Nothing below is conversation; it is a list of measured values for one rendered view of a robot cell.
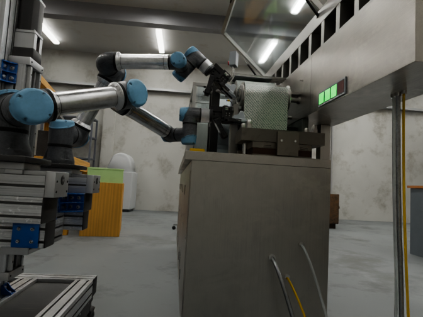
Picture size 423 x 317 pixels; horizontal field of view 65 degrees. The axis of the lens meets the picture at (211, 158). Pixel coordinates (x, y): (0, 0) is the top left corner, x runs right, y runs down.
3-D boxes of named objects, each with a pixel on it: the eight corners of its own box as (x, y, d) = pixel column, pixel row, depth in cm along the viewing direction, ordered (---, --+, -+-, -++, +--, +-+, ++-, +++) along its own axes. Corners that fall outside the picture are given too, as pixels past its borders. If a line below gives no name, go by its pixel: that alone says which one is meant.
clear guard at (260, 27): (224, 32, 274) (224, 32, 274) (265, 77, 276) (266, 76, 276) (254, -59, 170) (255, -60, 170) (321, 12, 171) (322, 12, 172)
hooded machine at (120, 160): (135, 210, 855) (139, 155, 866) (131, 212, 789) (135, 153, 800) (104, 208, 848) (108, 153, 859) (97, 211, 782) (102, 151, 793)
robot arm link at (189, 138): (184, 146, 178) (185, 125, 179) (199, 145, 171) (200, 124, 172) (173, 144, 172) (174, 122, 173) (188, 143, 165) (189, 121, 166)
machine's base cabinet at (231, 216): (175, 248, 387) (180, 174, 394) (230, 250, 394) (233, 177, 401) (177, 368, 137) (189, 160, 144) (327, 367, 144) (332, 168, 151)
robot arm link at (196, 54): (182, 58, 186) (193, 47, 186) (197, 72, 186) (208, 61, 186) (182, 54, 178) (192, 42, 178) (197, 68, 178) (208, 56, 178)
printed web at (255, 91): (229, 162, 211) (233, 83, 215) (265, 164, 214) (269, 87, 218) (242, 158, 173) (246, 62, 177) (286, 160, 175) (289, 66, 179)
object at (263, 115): (242, 136, 174) (244, 100, 176) (286, 139, 177) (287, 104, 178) (242, 135, 174) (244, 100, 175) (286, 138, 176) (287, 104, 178)
